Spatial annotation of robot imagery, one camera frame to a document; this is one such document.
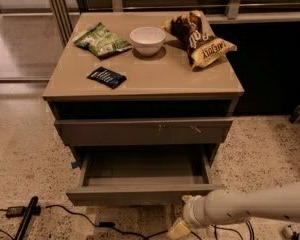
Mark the dark object by wall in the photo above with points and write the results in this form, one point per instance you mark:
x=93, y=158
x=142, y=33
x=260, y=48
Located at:
x=295, y=116

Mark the green chip bag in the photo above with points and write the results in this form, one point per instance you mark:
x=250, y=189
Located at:
x=101, y=42

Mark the padded gripper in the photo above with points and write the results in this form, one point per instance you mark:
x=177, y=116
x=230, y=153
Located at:
x=192, y=211

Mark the dark blue snack packet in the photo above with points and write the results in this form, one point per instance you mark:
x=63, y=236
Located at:
x=107, y=77

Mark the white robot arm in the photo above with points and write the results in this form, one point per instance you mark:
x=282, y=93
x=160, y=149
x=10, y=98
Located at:
x=223, y=207

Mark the blue tape piece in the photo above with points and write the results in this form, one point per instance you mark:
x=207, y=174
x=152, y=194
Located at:
x=74, y=165

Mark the black rod on floor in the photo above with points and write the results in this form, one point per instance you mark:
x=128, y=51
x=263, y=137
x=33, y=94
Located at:
x=33, y=209

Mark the brown yellow chip bag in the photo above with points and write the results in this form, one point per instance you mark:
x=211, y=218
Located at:
x=202, y=47

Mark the black power adapter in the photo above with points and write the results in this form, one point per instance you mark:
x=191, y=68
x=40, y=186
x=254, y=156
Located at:
x=16, y=211

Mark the grey drawer cabinet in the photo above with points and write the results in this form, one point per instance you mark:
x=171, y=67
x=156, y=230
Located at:
x=160, y=86

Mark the grey drawer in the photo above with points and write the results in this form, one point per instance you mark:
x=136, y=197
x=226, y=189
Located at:
x=126, y=132
x=156, y=175

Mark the grey top drawer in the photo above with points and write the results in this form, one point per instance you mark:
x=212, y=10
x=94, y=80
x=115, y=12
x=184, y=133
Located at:
x=126, y=132

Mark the white power strip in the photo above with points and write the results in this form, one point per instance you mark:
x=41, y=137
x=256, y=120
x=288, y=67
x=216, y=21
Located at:
x=290, y=232

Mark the white bowl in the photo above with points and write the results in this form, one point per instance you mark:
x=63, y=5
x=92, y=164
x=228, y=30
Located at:
x=147, y=41

